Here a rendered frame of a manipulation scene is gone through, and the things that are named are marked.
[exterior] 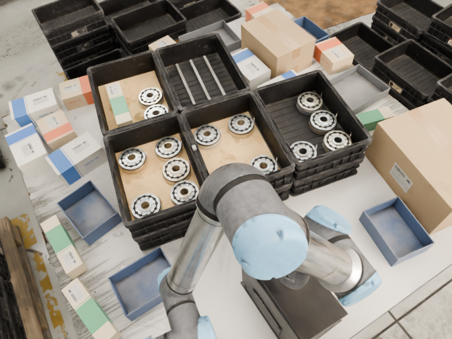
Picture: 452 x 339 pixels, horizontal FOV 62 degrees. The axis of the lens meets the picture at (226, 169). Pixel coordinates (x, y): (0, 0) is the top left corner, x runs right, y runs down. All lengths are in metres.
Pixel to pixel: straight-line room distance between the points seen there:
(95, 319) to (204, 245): 0.62
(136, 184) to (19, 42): 2.63
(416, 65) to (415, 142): 1.20
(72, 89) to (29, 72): 1.57
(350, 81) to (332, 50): 0.18
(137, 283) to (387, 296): 0.84
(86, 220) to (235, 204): 1.00
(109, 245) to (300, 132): 0.85
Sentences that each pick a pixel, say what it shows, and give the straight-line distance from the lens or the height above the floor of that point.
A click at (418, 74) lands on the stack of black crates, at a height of 0.38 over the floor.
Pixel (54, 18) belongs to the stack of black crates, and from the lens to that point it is 3.00.
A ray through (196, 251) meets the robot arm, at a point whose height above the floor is 1.22.
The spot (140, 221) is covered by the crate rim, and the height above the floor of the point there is 0.93.
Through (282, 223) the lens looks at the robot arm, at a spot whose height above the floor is 1.45.
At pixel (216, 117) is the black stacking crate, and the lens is 1.52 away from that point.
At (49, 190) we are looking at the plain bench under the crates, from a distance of 1.70.
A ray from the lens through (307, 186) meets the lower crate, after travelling 1.47.
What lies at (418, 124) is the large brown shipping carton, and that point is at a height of 0.90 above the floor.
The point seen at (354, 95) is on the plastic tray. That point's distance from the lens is 1.87.
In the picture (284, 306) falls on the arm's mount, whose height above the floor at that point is 0.98.
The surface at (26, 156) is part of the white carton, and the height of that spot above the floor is 0.79.
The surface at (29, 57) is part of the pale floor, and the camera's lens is 3.63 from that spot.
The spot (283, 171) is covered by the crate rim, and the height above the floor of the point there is 0.93.
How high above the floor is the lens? 1.99
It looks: 56 degrees down
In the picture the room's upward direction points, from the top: 5 degrees counter-clockwise
